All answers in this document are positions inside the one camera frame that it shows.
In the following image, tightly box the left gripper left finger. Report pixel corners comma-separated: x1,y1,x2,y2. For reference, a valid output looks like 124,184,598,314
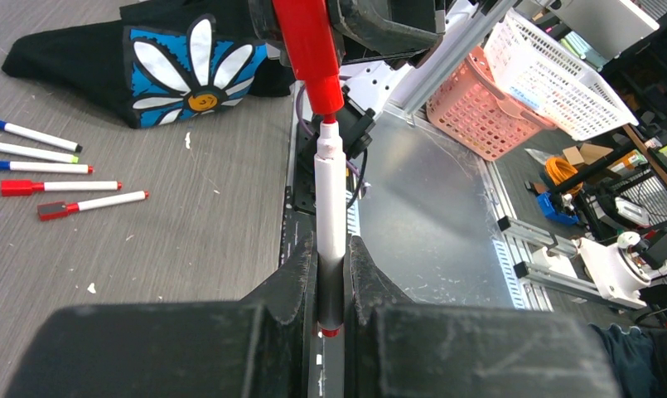
6,235,317,397

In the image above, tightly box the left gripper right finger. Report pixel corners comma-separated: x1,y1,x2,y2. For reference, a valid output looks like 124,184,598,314
344,236,621,397

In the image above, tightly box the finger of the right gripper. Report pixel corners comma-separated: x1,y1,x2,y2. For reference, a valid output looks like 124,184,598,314
327,0,446,56
248,0,281,43

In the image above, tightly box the red pen cap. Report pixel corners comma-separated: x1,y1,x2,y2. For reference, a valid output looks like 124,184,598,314
0,179,46,197
36,201,80,221
273,0,344,124

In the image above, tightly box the green white pen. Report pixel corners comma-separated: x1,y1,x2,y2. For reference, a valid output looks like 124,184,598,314
0,143,79,164

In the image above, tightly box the blue capped white pen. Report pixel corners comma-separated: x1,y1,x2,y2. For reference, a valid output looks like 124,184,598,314
0,119,83,153

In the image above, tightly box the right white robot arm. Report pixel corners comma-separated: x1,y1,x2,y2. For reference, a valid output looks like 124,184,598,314
232,1,451,158

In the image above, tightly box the black daisy cloth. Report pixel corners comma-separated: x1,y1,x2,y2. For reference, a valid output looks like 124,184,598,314
2,1,295,129

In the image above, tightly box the pink plastic basket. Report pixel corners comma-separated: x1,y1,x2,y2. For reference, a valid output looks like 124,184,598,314
426,46,557,162

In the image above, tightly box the white plastic basket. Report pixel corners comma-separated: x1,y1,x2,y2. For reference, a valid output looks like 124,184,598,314
484,9,638,141

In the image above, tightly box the orange cable coil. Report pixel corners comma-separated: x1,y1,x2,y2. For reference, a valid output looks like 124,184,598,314
544,156,586,193

